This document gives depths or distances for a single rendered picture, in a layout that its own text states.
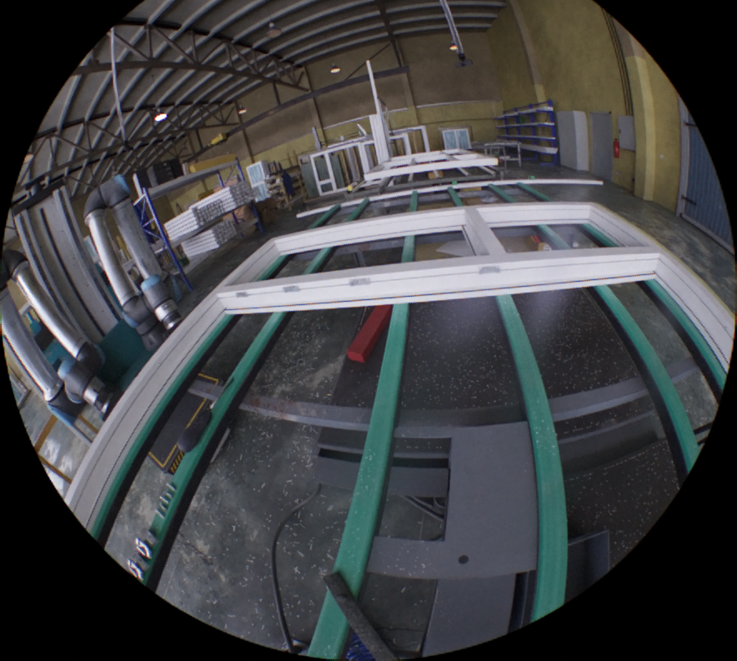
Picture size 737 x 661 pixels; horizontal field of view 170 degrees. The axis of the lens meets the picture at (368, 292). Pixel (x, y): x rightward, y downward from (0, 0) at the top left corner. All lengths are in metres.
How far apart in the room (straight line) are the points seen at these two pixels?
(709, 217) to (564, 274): 5.97
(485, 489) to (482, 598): 0.26
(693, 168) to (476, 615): 6.76
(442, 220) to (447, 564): 0.93
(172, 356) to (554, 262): 0.99
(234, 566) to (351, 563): 1.23
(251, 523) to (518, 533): 1.29
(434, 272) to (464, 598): 0.65
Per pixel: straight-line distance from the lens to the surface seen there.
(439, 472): 0.66
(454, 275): 0.56
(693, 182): 6.72
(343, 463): 0.71
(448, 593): 0.53
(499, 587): 0.54
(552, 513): 0.37
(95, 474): 0.76
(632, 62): 7.60
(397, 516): 1.22
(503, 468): 0.37
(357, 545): 0.35
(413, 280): 0.56
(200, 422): 0.53
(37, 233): 1.64
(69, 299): 1.59
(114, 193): 1.32
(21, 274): 1.26
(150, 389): 0.75
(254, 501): 1.50
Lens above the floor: 1.20
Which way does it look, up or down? 32 degrees down
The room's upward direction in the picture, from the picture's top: 15 degrees counter-clockwise
